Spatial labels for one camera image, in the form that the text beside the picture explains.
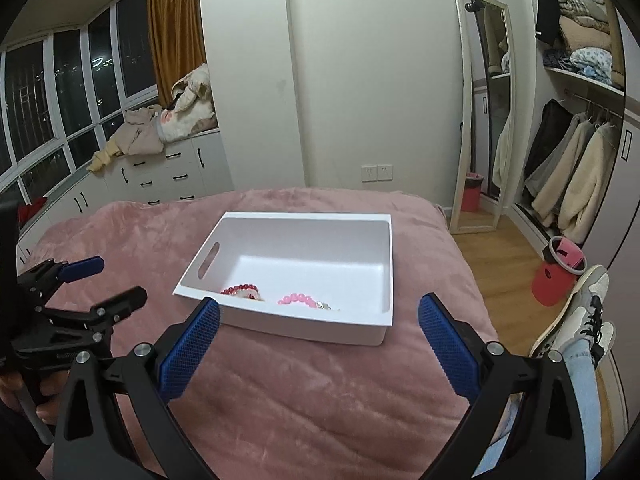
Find left hand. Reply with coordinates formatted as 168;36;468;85
0;370;68;425

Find red bead bracelet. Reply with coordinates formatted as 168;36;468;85
219;283;266;302

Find large window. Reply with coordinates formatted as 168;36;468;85
1;0;158;204

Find white sneaker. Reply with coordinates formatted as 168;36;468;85
529;264;615;368

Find pink bead bracelet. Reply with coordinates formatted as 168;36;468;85
276;291;321;309

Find hanging beige coats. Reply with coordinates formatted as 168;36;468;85
518;99;620;245

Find white drawer cabinet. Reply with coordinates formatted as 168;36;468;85
16;130;234;270

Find wall power sockets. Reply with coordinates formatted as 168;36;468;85
360;164;394;183

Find folded clothes on shelf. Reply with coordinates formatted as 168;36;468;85
535;0;625;89

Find golden curtain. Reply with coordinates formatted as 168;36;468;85
146;0;206;107

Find pile of beige clothes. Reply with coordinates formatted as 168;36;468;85
87;63;218;174

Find white plastic storage bin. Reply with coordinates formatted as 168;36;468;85
174;212;394;346

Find standing mirror white frame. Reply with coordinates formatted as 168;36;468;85
449;0;515;234

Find red stool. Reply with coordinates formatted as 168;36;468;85
530;236;588;307

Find blue jeans leg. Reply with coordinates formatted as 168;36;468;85
472;336;601;480

